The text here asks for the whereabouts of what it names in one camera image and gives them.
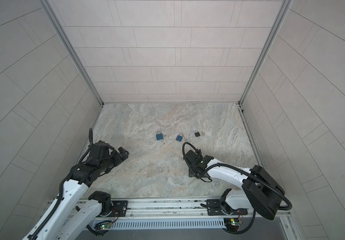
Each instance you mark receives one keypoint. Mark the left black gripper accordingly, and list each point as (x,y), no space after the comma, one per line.
(119,159)

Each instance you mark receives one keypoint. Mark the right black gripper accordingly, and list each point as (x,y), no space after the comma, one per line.
(190,172)

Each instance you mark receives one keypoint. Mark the small blue padlock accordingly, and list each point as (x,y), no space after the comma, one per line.
(180,138)

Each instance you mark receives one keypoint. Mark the blue padlock with key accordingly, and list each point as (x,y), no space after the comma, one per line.
(159,136)

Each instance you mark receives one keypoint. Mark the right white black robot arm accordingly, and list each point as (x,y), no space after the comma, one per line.
(260,191)

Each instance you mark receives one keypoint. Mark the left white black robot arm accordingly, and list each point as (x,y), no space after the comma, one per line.
(64,220)

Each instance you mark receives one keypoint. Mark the right circuit board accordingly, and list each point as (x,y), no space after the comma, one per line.
(232,225)

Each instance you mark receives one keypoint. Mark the left green circuit board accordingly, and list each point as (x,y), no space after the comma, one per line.
(103,226)

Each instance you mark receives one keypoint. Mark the white vent grille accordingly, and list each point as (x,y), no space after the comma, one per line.
(166,224)

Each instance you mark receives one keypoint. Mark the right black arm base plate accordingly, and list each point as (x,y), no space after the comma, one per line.
(213,208)

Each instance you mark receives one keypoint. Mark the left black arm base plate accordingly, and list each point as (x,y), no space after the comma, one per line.
(117,207)

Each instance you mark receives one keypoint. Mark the aluminium mounting rail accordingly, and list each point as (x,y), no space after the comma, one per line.
(148,208)

